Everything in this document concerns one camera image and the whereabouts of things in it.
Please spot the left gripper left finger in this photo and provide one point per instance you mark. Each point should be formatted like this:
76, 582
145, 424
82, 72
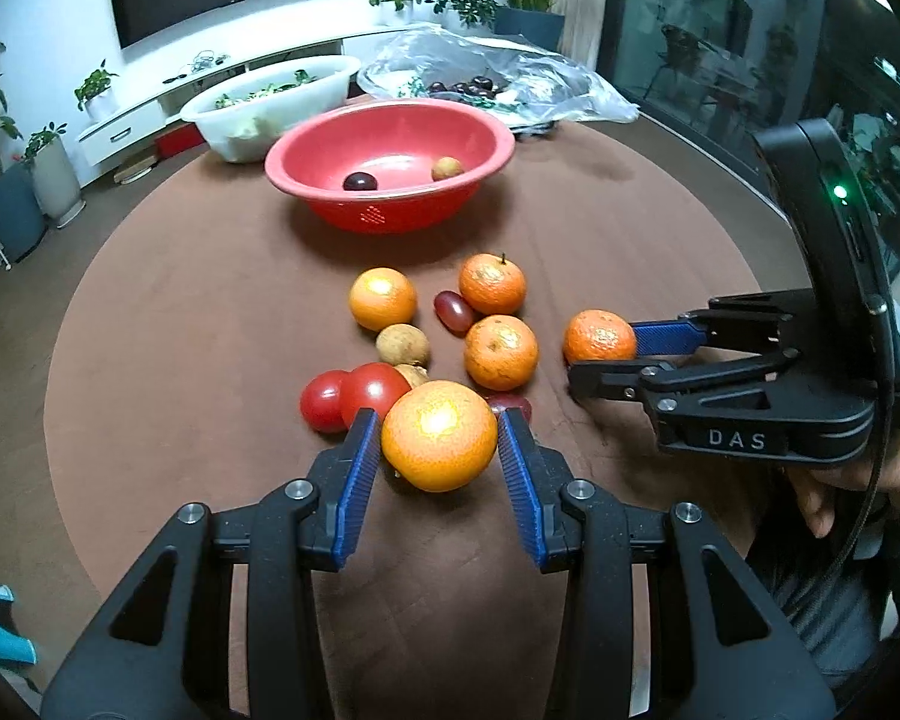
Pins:
159, 645

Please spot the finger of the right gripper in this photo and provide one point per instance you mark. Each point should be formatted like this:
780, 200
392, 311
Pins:
752, 323
724, 384

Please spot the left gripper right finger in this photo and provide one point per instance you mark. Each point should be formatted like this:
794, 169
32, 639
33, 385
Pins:
719, 646

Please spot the dark plum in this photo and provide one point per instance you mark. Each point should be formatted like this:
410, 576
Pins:
360, 181
505, 402

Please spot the mandarin with stem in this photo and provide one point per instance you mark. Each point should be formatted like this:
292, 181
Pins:
492, 284

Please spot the large smooth orange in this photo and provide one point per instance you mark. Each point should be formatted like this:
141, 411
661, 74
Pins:
440, 436

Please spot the tan longan fruit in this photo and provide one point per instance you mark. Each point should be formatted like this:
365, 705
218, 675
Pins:
401, 343
414, 374

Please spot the small smooth orange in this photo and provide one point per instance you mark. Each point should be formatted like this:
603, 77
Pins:
381, 297

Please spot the yellow-brown small pear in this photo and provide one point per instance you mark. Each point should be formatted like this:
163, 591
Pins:
445, 168

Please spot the person's right hand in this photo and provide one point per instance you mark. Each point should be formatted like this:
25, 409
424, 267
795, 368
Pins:
813, 487

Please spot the clear plastic cherry bag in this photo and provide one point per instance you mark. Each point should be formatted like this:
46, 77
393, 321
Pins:
539, 87

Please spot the dark cherries in bag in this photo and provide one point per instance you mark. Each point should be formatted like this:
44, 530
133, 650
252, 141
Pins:
477, 87

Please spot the red plastic colander bowl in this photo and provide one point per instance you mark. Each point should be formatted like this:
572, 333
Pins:
397, 142

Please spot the green leafy vegetables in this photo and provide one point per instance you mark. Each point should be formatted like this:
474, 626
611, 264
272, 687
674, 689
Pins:
300, 78

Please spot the white plastic vegetable bowl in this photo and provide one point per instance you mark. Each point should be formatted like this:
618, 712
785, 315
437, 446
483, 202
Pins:
245, 133

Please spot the plant in white ribbed pot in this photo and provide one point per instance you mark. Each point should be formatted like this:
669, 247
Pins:
55, 182

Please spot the red box under cabinet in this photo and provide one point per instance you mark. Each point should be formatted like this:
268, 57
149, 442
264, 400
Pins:
177, 139

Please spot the white tv cabinet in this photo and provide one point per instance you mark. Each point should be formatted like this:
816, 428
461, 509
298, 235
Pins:
140, 117

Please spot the small plant on cabinet left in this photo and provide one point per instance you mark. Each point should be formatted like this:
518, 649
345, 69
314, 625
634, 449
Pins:
95, 95

